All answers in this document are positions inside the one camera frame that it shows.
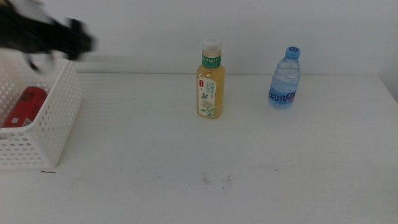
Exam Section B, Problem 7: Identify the red cola can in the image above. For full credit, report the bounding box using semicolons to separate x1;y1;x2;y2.
2;86;49;128

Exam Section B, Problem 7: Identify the white perforated plastic basket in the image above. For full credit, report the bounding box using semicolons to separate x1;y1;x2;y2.
0;51;84;169

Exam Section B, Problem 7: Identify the yellow tea bottle white cap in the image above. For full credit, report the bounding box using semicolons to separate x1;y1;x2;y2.
195;37;226;119

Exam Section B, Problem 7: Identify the clear water bottle blue cap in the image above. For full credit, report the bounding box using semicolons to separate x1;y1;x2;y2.
268;46;302;110

